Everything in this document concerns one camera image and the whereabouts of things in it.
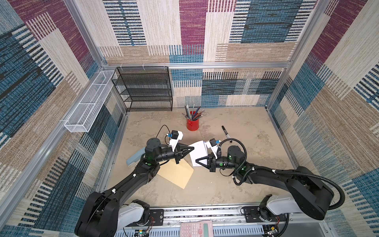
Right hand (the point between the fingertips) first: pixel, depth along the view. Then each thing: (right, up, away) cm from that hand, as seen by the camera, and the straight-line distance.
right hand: (198, 162), depth 76 cm
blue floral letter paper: (0, +7, -4) cm, 8 cm away
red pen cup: (-2, +21, +26) cm, 34 cm away
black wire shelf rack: (-37, +45, +33) cm, 67 cm away
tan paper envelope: (-11, -10, +12) cm, 19 cm away
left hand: (-3, +8, -3) cm, 9 cm away
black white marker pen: (+21, +12, +29) cm, 38 cm away
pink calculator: (+1, -29, -6) cm, 30 cm away
